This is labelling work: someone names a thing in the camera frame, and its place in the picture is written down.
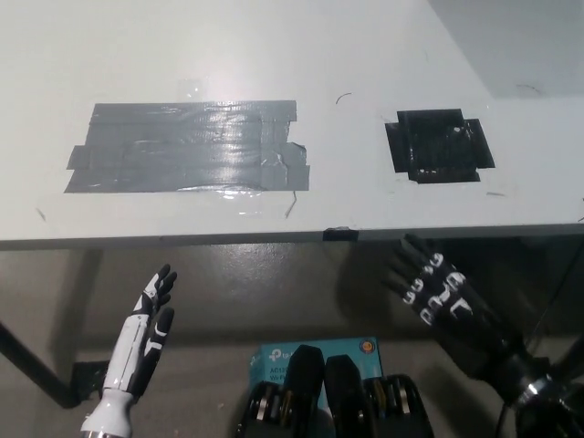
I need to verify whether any black floor tape patch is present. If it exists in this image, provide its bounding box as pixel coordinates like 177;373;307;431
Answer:
72;362;111;402

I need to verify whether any black cable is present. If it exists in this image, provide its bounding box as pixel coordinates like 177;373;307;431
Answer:
495;400;510;438

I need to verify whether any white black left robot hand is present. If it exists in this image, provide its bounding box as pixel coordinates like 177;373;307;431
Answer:
100;263;179;405

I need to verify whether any black table leg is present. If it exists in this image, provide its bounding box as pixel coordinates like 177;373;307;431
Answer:
0;321;81;409

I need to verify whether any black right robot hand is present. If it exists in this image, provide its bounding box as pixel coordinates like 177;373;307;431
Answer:
382;233;526;380

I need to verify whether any small black tape piece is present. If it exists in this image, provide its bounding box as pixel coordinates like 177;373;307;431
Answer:
322;225;360;242

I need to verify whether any grey duct tape patch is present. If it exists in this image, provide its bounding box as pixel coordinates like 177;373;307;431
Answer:
63;99;311;194

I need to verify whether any black tape square patch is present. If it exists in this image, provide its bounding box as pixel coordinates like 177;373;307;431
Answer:
384;108;497;185

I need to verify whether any teal router cardboard box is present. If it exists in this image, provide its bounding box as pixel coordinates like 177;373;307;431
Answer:
249;336;383;407

